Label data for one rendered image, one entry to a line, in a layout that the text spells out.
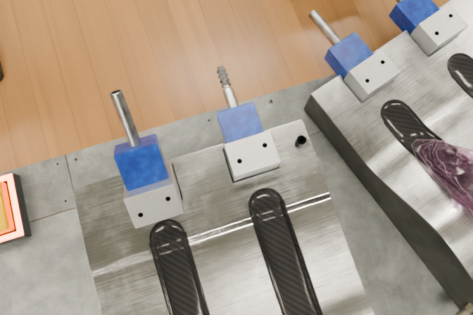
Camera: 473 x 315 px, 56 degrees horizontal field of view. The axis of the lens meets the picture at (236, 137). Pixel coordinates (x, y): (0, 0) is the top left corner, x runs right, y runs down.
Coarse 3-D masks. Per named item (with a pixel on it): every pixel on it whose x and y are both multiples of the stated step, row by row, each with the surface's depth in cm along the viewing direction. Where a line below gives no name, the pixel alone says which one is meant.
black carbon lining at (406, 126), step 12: (456, 60) 55; (468, 60) 55; (456, 72) 55; (468, 72) 55; (468, 84) 55; (384, 108) 54; (396, 108) 54; (408, 108) 54; (384, 120) 53; (396, 120) 54; (408, 120) 53; (420, 120) 53; (396, 132) 53; (408, 132) 53; (420, 132) 53; (432, 132) 52; (408, 144) 52
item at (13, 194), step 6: (6, 174) 54; (12, 174) 54; (0, 180) 54; (12, 180) 54; (12, 186) 54; (12, 192) 53; (12, 198) 53; (12, 204) 53; (18, 210) 53; (18, 216) 53; (18, 222) 53; (18, 228) 52; (6, 234) 52; (12, 234) 52; (18, 234) 52; (0, 240) 52
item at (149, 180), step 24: (120, 96) 40; (120, 120) 41; (120, 144) 44; (144, 144) 42; (120, 168) 42; (144, 168) 43; (168, 168) 46; (144, 192) 42; (168, 192) 43; (144, 216) 43; (168, 216) 44
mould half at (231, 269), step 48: (288, 144) 48; (96, 192) 47; (192, 192) 47; (240, 192) 47; (288, 192) 47; (96, 240) 45; (144, 240) 45; (192, 240) 46; (240, 240) 46; (336, 240) 46; (96, 288) 44; (144, 288) 45; (240, 288) 45; (336, 288) 45
